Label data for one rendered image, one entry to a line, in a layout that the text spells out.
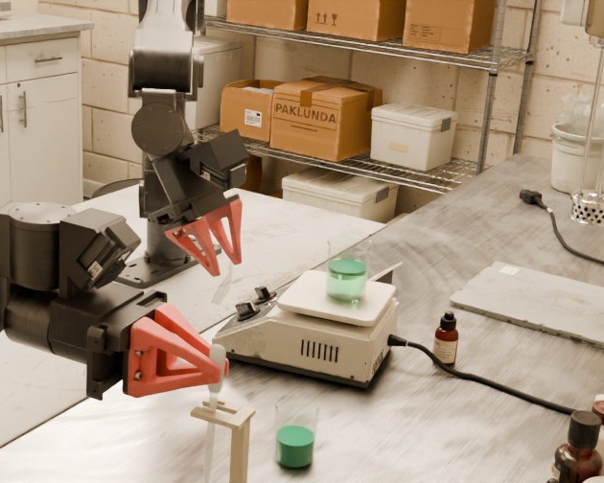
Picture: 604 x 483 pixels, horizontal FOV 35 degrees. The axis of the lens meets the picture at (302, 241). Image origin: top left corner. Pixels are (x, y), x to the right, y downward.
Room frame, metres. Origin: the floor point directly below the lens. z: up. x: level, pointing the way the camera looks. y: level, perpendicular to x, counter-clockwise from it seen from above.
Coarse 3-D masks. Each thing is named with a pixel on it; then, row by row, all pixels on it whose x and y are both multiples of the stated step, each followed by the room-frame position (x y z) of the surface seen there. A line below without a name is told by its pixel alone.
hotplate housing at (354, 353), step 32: (256, 320) 1.02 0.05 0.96; (288, 320) 1.01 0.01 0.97; (320, 320) 1.01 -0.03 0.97; (384, 320) 1.03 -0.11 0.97; (256, 352) 1.01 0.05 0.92; (288, 352) 1.00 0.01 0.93; (320, 352) 0.99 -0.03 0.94; (352, 352) 0.98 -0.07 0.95; (384, 352) 1.04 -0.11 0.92; (352, 384) 0.98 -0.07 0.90
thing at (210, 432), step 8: (216, 400) 0.69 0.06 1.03; (216, 408) 0.69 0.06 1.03; (208, 424) 0.69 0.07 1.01; (208, 432) 0.69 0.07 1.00; (208, 440) 0.69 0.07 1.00; (208, 448) 0.69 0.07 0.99; (208, 456) 0.69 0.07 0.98; (208, 464) 0.69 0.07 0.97; (208, 472) 0.69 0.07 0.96; (208, 480) 0.70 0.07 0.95
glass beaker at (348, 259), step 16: (336, 240) 1.06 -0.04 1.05; (352, 240) 1.06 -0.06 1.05; (368, 240) 1.05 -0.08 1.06; (336, 256) 1.02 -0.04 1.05; (352, 256) 1.01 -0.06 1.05; (368, 256) 1.03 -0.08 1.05; (336, 272) 1.02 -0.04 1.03; (352, 272) 1.01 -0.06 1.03; (368, 272) 1.04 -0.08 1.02; (336, 288) 1.02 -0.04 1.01; (352, 288) 1.01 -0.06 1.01; (352, 304) 1.02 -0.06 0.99
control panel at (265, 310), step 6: (282, 288) 1.13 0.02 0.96; (252, 300) 1.14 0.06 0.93; (270, 300) 1.08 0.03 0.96; (276, 300) 1.08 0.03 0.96; (258, 306) 1.09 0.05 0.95; (264, 306) 1.07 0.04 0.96; (270, 306) 1.06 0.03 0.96; (264, 312) 1.04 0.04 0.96; (234, 318) 1.07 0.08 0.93; (252, 318) 1.03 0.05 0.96; (258, 318) 1.02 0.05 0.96; (228, 324) 1.06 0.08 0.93; (234, 324) 1.04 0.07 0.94; (240, 324) 1.03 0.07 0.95; (222, 330) 1.04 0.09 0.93
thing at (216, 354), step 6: (210, 348) 0.70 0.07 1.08; (216, 348) 0.69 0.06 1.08; (210, 354) 0.69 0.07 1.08; (216, 354) 0.69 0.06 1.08; (222, 354) 0.69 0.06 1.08; (216, 360) 0.69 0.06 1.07; (222, 360) 0.69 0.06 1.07; (222, 366) 0.69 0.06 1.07; (222, 372) 0.69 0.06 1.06; (222, 378) 0.69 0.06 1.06; (210, 384) 0.69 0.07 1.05; (216, 384) 0.69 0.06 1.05; (222, 384) 0.69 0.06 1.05; (210, 390) 0.69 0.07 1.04; (216, 390) 0.69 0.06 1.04
